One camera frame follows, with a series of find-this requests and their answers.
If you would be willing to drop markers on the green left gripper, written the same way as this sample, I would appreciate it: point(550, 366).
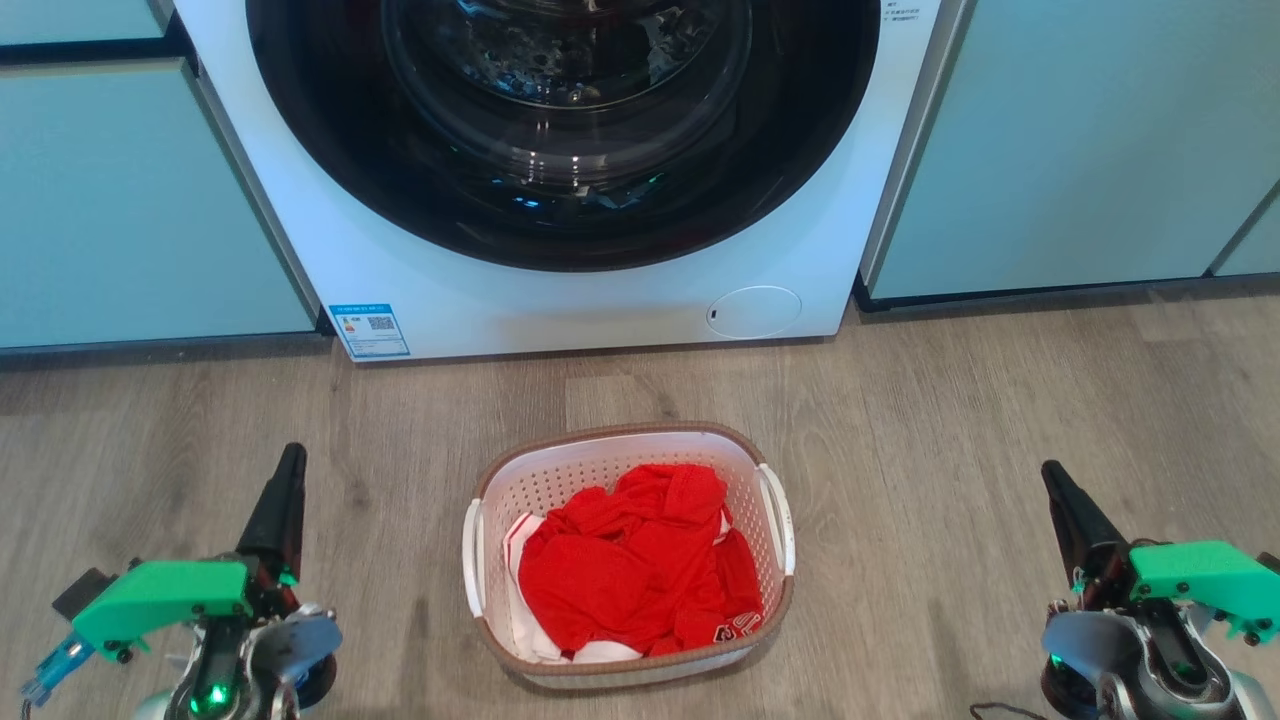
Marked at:
point(160, 600)

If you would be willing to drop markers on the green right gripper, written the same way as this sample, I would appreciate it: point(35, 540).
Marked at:
point(1200, 580)

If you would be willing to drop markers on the white brown-rimmed laundry basket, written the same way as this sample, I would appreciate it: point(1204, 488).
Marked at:
point(610, 455)

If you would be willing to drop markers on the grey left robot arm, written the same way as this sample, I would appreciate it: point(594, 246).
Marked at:
point(290, 645)

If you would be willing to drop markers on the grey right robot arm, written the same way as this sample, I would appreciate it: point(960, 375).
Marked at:
point(1085, 645)

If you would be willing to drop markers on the blue white energy label sticker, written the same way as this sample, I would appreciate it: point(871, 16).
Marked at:
point(370, 331)

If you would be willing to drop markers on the white garment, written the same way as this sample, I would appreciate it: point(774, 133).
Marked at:
point(530, 625)

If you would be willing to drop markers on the red jersey garment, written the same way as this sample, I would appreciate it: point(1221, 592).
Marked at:
point(625, 570)

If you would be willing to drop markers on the white front-load washing machine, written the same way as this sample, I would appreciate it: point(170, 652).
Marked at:
point(560, 300)

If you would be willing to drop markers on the round white filter cover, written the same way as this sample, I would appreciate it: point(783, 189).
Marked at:
point(755, 312)

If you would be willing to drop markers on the black round washer door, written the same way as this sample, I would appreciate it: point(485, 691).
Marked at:
point(330, 130)

